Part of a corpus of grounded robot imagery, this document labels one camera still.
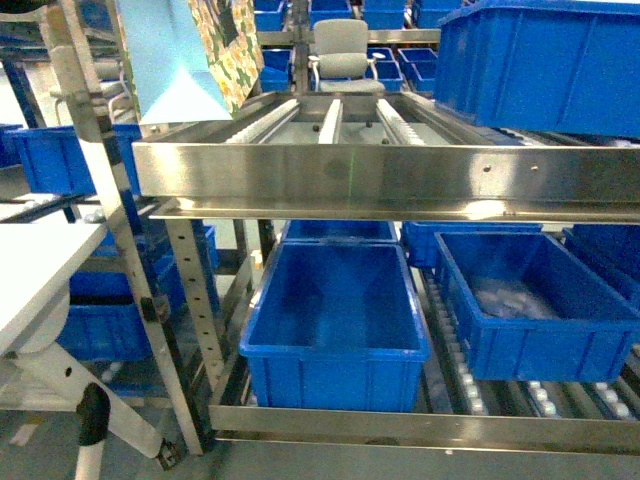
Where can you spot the flower gift bag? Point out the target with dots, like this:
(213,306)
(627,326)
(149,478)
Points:
(189,60)

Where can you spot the blue bin lower centre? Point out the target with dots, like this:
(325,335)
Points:
(336,326)

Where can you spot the blue bin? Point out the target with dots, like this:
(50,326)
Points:
(526,309)
(336,326)

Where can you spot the grey office chair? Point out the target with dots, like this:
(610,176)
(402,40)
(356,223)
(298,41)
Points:
(340,62)

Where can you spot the blue bin lower right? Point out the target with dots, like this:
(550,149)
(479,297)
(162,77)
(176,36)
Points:
(526,309)

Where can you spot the large blue plastic crate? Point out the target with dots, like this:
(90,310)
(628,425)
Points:
(555,66)

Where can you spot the stainless steel rack frame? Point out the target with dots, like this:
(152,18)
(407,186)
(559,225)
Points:
(470,177)

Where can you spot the white table frame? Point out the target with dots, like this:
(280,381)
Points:
(37,262)

